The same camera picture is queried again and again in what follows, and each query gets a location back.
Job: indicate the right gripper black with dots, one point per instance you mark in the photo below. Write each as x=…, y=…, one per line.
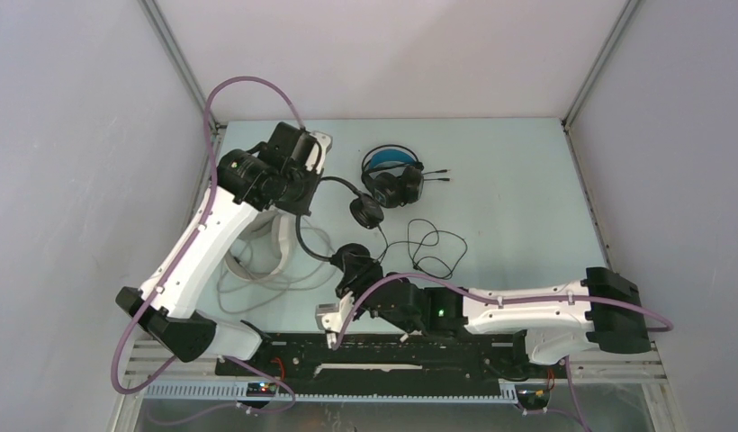
x=359, y=312

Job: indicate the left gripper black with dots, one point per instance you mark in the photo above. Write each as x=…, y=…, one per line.
x=302, y=206

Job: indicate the small black headphones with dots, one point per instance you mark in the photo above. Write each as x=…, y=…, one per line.
x=422, y=236

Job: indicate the large black blue headphones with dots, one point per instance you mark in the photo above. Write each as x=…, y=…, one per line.
x=394, y=175

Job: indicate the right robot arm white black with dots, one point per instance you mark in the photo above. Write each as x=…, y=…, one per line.
x=601, y=310

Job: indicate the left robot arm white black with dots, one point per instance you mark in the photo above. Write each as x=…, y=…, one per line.
x=282, y=173

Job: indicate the white gaming headphones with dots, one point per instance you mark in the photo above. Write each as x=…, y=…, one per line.
x=258, y=268

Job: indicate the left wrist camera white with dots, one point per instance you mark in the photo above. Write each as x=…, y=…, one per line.
x=317, y=157

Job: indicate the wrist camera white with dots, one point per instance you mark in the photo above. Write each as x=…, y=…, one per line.
x=330, y=318
x=317, y=157

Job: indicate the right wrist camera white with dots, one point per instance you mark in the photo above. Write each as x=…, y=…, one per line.
x=330, y=318

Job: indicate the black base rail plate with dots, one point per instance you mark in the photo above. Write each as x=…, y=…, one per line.
x=383, y=363

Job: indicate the white slotted cable duct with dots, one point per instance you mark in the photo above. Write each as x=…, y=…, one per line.
x=169, y=390

